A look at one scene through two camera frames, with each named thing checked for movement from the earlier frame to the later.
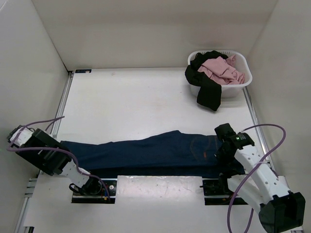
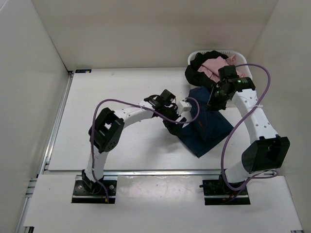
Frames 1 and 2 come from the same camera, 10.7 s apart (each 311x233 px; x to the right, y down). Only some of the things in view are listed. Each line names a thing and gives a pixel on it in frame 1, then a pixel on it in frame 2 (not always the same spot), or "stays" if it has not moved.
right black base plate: (218, 187) stays
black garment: (209, 91) stays
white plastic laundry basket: (233, 90) stays
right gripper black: (222, 159) → (212, 104)
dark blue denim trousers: (173, 154) → (212, 124)
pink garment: (223, 70) stays
